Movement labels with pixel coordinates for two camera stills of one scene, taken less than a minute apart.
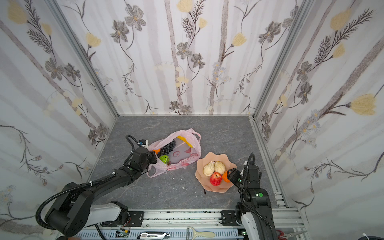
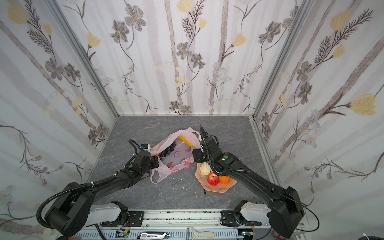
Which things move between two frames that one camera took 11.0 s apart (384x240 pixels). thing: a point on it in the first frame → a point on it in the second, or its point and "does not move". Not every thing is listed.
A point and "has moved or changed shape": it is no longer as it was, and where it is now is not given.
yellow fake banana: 184,139 does not move
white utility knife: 153,235 does not move
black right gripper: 234,175 → 199,154
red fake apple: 216,179 does not move
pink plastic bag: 187,148 has moved or changed shape
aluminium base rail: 226,224 does not move
